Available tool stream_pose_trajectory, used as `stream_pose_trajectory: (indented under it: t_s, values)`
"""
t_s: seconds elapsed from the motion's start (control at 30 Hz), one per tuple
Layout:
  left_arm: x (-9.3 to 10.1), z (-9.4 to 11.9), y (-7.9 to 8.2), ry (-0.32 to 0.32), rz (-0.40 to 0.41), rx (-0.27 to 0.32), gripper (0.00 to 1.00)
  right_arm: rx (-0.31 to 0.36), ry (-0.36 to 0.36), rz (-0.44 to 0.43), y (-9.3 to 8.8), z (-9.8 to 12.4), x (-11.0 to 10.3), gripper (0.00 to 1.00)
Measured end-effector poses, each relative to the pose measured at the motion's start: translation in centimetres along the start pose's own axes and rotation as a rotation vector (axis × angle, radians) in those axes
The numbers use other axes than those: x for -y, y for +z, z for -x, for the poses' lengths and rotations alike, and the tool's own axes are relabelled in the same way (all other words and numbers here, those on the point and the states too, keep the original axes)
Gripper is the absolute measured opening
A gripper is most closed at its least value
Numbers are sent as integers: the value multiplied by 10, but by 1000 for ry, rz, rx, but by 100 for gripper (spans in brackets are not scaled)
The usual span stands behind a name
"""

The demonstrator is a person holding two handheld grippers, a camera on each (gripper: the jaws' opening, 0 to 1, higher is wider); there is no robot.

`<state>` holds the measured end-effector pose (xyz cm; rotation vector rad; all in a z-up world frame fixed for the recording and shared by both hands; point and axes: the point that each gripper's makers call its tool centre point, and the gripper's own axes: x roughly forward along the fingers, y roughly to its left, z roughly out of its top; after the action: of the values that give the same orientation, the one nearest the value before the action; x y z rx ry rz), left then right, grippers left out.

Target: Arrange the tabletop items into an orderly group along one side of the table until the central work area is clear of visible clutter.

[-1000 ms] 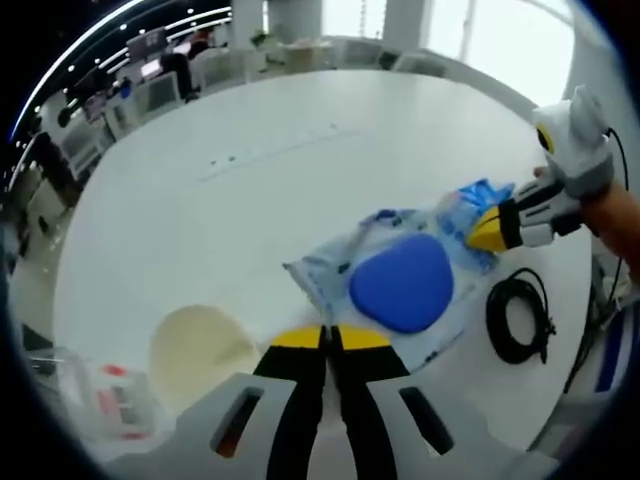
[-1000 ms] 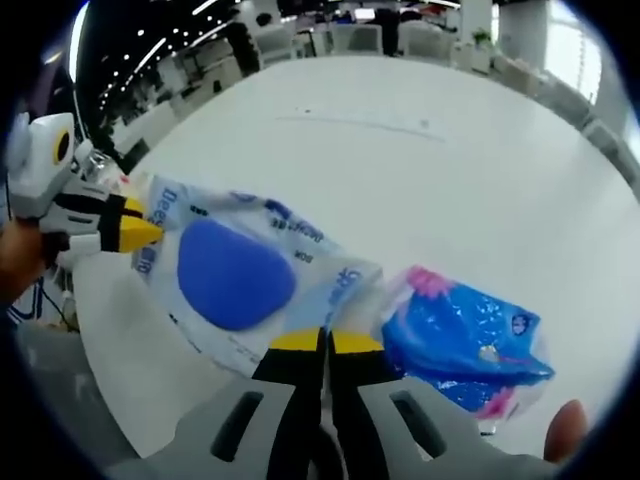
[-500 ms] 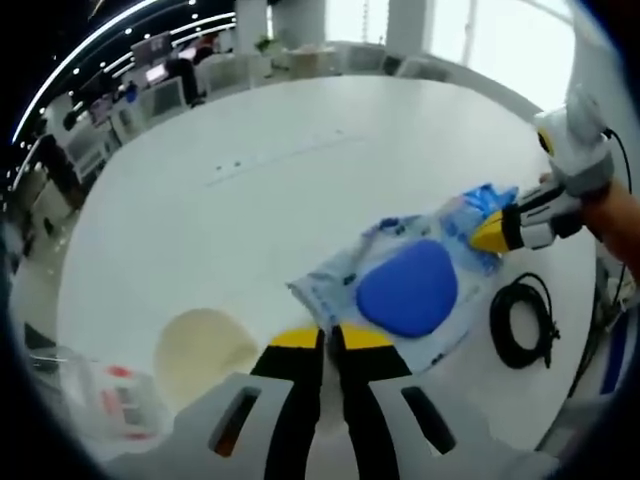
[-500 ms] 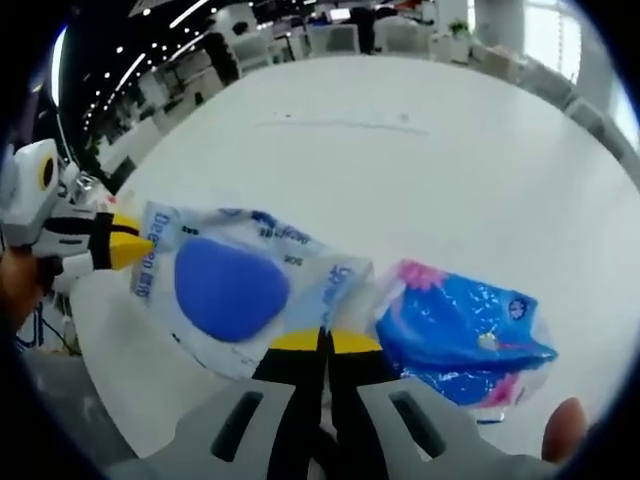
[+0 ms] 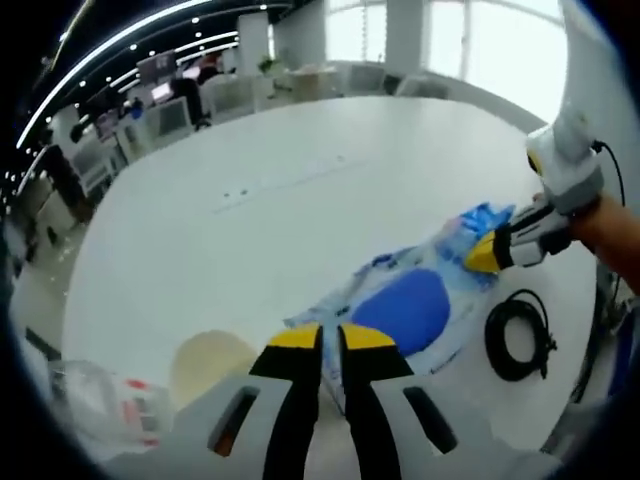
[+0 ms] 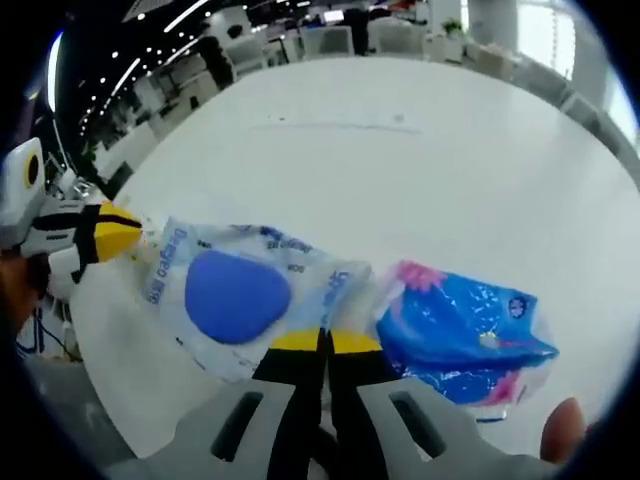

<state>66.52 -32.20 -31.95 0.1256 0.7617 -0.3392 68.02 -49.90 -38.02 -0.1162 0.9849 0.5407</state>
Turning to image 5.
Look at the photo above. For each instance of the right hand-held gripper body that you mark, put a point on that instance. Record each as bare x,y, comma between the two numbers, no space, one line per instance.
565,160

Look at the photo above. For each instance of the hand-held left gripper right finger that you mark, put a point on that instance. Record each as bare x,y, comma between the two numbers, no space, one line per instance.
370,400

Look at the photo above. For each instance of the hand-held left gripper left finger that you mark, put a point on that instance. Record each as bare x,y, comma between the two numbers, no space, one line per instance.
290,400

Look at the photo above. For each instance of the blue plastic packet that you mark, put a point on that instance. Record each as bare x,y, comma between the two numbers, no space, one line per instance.
475,220

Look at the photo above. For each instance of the printed paper cup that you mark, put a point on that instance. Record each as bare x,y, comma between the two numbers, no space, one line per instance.
205,360

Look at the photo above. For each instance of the clear bag with blue pad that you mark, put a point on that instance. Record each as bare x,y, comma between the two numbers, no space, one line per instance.
400,310

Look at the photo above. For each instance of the clear plastic bag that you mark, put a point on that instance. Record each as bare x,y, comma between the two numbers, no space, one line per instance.
100,395

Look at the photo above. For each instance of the bright window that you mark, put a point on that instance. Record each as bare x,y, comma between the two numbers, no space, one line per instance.
500,50

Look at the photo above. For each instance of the green potted plant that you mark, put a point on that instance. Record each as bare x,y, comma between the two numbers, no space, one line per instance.
270,65

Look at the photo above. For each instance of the curved ceiling light strip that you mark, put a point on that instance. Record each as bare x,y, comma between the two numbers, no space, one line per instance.
100,50

